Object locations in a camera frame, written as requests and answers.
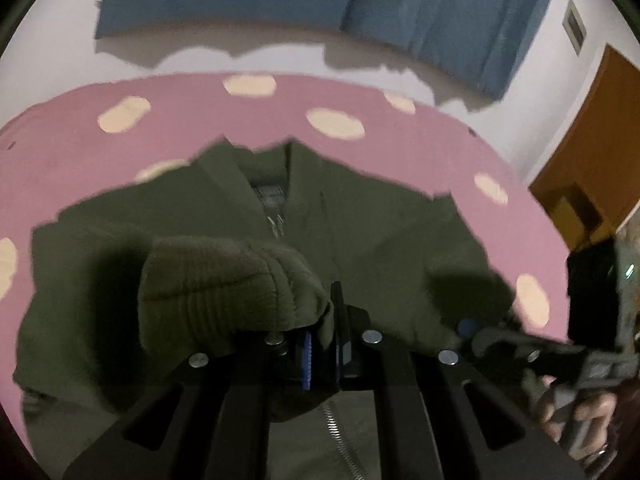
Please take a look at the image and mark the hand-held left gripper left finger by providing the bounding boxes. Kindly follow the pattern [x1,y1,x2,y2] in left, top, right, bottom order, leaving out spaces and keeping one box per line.
[62,329,317,480]

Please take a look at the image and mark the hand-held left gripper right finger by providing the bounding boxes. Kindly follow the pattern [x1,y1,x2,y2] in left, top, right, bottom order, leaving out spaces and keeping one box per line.
[331,281,587,480]

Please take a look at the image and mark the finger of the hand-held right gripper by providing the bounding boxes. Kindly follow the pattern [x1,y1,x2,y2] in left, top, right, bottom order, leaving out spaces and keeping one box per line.
[457,317,592,378]

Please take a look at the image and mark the olive green zip jacket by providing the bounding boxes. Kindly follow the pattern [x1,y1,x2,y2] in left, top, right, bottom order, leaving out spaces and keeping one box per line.
[12,140,517,480]

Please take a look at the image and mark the person's right hand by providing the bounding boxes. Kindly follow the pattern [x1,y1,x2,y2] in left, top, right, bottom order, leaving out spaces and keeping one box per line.
[522,370,627,467]

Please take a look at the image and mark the light wooden cabinet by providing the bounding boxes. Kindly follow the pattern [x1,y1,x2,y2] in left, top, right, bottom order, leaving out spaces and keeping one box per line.
[547,195,604,254]

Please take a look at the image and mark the brown wooden door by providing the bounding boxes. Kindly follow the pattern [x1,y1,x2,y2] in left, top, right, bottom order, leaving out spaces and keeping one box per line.
[529,44,640,256]

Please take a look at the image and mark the pink polka-dot bedsheet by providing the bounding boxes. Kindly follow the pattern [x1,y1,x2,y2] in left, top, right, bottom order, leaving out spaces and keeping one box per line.
[0,72,572,480]

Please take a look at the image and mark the grey wall plate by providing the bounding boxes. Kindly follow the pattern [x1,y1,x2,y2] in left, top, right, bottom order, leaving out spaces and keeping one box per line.
[562,0,586,57]

